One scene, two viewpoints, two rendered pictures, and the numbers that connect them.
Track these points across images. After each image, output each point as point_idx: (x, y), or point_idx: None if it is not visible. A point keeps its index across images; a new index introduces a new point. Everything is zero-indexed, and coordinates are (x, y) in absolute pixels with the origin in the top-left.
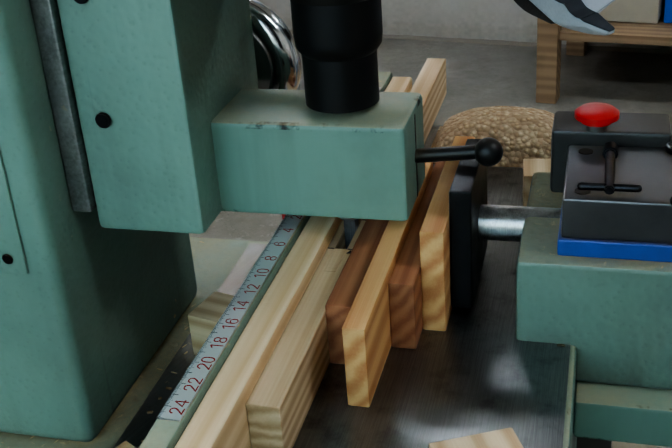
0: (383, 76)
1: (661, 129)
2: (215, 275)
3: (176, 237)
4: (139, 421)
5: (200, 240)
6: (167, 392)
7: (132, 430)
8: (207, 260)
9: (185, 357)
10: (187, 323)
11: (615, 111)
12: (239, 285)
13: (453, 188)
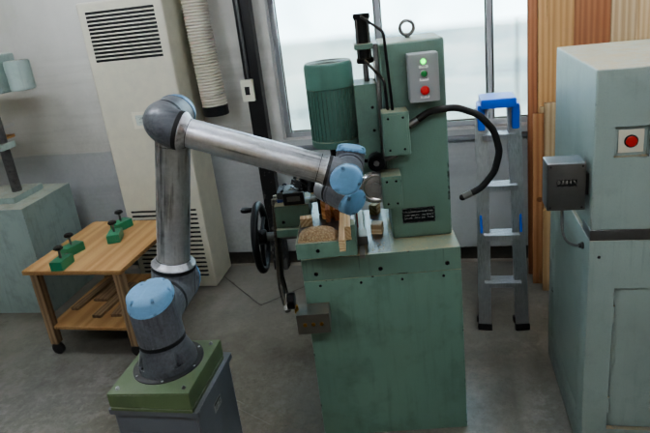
0: (351, 222)
1: (284, 190)
2: (394, 243)
3: (391, 216)
4: (384, 220)
5: (406, 249)
6: (383, 224)
7: (384, 219)
8: (399, 245)
9: (385, 229)
10: (391, 234)
11: None
12: (385, 242)
13: None
